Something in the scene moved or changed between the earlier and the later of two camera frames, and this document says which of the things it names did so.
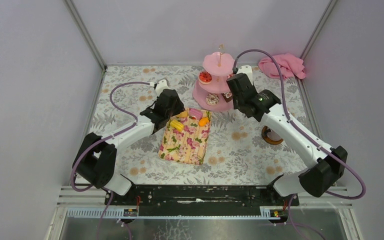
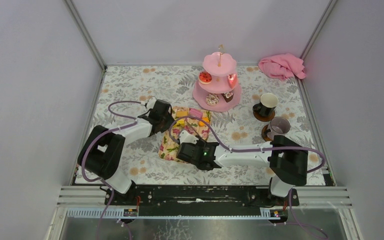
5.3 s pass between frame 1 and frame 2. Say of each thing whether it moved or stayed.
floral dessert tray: stayed
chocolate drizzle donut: stayed
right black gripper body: moved
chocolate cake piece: stayed
